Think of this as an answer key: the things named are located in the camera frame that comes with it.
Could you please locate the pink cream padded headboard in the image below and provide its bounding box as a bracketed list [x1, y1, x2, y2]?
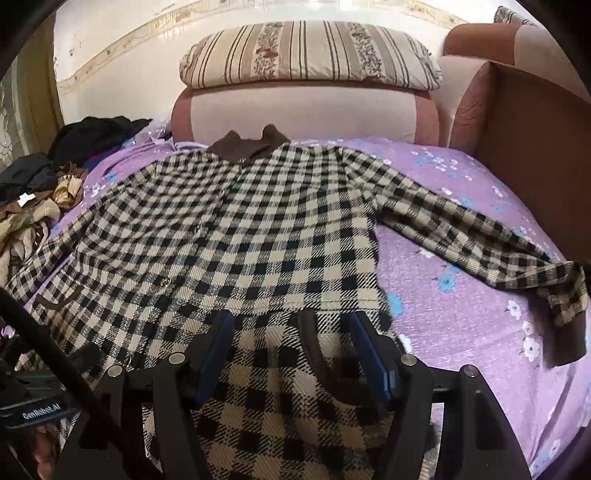
[171, 80, 441, 146]

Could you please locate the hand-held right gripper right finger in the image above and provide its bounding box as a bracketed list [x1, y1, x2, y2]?
[348, 311, 532, 480]

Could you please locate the black beige checked coat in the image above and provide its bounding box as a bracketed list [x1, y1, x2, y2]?
[7, 124, 589, 480]

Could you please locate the black garment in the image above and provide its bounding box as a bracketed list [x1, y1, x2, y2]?
[48, 116, 153, 168]

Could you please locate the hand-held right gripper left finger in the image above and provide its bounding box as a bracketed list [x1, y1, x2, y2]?
[55, 310, 236, 480]

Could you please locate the person's left hand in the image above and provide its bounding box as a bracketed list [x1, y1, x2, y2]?
[28, 422, 63, 478]

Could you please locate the wooden door frame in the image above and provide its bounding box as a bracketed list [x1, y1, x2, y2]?
[25, 11, 65, 131]

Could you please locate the brown wooden side panel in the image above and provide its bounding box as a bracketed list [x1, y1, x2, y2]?
[450, 60, 591, 259]

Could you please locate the pile of dark clothes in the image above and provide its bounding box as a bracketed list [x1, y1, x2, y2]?
[0, 161, 89, 278]

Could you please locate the patterned cushion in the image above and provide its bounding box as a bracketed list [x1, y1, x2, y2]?
[493, 6, 539, 27]

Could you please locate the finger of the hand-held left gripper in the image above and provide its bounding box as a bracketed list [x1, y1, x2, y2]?
[68, 344, 105, 380]

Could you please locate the purple floral bed sheet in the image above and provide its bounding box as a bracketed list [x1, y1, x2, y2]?
[23, 120, 587, 480]

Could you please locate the striped floral pillow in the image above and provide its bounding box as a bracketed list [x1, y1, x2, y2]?
[179, 21, 443, 90]

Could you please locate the lace curtain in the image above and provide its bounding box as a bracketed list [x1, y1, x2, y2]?
[0, 69, 33, 172]

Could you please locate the brown cream sofa armrest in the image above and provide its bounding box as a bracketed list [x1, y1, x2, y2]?
[434, 23, 568, 148]

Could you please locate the dark grey garment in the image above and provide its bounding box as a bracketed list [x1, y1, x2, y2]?
[0, 154, 58, 207]

